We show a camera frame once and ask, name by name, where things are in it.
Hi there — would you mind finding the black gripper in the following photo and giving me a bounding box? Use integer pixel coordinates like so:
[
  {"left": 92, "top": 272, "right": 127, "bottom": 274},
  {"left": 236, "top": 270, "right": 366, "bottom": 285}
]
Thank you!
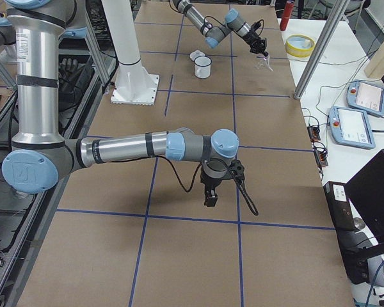
[
  {"left": 245, "top": 30, "right": 269, "bottom": 58},
  {"left": 200, "top": 171, "right": 224, "bottom": 207}
]

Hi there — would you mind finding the white cup lid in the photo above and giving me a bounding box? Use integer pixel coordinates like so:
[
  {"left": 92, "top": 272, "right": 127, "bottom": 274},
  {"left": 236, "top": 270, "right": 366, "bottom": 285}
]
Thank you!
[{"left": 189, "top": 50, "right": 205, "bottom": 62}]

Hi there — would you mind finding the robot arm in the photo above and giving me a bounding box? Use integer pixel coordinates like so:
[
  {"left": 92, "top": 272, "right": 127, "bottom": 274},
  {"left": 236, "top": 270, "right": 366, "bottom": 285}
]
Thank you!
[
  {"left": 170, "top": 1, "right": 269, "bottom": 58},
  {"left": 1, "top": 1, "right": 244, "bottom": 207}
]

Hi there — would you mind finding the white enamel cup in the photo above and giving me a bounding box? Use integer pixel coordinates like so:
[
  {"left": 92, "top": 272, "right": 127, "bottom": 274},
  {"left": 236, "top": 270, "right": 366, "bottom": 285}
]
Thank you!
[{"left": 194, "top": 56, "right": 212, "bottom": 79}]

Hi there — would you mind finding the yellow tape roll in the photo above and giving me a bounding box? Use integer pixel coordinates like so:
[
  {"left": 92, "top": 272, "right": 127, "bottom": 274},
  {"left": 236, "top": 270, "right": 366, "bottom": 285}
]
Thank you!
[{"left": 285, "top": 35, "right": 316, "bottom": 58}]

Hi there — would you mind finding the red cylinder bottle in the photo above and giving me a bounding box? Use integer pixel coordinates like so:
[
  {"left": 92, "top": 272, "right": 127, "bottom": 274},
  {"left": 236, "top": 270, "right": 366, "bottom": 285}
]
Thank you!
[{"left": 279, "top": 1, "right": 295, "bottom": 31}]

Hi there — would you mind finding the far teach pendant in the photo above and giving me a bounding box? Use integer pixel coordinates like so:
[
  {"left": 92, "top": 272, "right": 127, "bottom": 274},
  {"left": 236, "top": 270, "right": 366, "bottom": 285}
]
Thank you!
[{"left": 346, "top": 81, "right": 384, "bottom": 117}]

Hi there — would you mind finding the teach pendant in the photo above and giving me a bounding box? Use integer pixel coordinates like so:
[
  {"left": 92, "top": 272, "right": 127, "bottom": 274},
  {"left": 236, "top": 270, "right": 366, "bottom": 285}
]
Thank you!
[
  {"left": 346, "top": 81, "right": 384, "bottom": 117},
  {"left": 328, "top": 106, "right": 376, "bottom": 150}
]

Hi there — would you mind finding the near teach pendant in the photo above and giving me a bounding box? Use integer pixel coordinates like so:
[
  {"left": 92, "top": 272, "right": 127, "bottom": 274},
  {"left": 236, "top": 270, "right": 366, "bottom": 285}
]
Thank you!
[{"left": 328, "top": 106, "right": 376, "bottom": 150}]

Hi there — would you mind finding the black desktop box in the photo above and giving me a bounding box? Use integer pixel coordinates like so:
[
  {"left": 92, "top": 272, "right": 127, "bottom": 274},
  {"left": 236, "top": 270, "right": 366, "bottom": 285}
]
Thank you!
[{"left": 323, "top": 181, "right": 357, "bottom": 232}]

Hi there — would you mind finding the black monitor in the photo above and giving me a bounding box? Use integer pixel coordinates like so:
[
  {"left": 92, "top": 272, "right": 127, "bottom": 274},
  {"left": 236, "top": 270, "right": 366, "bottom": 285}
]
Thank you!
[{"left": 346, "top": 149, "right": 384, "bottom": 242}]

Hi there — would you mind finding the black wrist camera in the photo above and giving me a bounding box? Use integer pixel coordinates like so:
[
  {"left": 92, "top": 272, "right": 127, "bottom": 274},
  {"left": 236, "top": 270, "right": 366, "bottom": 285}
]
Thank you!
[
  {"left": 230, "top": 159, "right": 245, "bottom": 184},
  {"left": 252, "top": 19, "right": 264, "bottom": 33}
]

